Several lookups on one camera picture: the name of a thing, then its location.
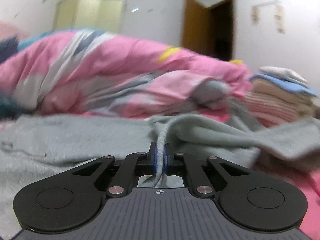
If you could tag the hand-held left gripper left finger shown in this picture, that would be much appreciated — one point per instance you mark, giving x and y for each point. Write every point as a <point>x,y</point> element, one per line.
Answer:
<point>156,161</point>

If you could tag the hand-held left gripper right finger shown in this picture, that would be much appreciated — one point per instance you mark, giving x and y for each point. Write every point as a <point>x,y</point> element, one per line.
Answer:
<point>165,161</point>

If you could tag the pale yellow wardrobe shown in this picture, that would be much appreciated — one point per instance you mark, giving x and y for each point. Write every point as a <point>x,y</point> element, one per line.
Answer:
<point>87,12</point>

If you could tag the pink floral blanket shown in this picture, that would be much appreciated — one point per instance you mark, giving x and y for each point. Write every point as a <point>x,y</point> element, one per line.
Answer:
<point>300,187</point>

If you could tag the grey sweatpants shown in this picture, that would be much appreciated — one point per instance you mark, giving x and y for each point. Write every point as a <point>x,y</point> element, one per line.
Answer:
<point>75,142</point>

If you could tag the blue jeans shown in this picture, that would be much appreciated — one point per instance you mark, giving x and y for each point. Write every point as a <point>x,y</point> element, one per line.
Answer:
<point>8,48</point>

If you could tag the brown wooden door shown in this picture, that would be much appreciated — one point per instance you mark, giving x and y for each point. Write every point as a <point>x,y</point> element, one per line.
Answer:
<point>197,27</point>

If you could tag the stack of folded clothes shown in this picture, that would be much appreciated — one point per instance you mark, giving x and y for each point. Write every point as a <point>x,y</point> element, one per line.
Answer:
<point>275,97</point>

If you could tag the pink patterned quilt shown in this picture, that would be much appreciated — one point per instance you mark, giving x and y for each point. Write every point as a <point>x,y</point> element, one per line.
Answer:
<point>112,67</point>

